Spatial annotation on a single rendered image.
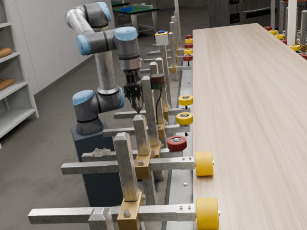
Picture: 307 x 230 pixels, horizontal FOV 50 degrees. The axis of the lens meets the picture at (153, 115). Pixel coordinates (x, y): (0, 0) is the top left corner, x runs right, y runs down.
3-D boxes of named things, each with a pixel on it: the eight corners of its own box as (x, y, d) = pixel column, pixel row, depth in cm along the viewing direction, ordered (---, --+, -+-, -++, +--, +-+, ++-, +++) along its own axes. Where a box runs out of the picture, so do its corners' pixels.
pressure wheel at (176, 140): (169, 168, 136) (166, 143, 132) (170, 158, 143) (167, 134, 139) (188, 167, 135) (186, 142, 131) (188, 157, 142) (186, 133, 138)
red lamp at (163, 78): (150, 84, 128) (149, 78, 127) (151, 79, 133) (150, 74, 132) (165, 82, 127) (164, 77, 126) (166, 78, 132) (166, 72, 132)
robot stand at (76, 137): (92, 213, 241) (74, 140, 218) (86, 195, 263) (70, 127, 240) (124, 202, 248) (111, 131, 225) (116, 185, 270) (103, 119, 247)
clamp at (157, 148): (148, 165, 135) (146, 154, 134) (151, 149, 148) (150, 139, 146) (161, 164, 135) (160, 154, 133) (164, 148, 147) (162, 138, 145)
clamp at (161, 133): (153, 139, 159) (152, 129, 157) (156, 127, 171) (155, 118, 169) (166, 138, 158) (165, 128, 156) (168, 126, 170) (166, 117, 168)
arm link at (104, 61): (97, 106, 239) (79, 1, 196) (121, 101, 243) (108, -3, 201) (102, 117, 227) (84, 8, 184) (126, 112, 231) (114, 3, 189)
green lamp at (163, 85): (150, 90, 129) (150, 84, 128) (152, 85, 134) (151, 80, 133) (166, 88, 128) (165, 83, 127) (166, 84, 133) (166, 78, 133)
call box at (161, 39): (156, 47, 198) (154, 34, 195) (157, 45, 204) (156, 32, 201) (167, 46, 197) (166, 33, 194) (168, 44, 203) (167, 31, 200)
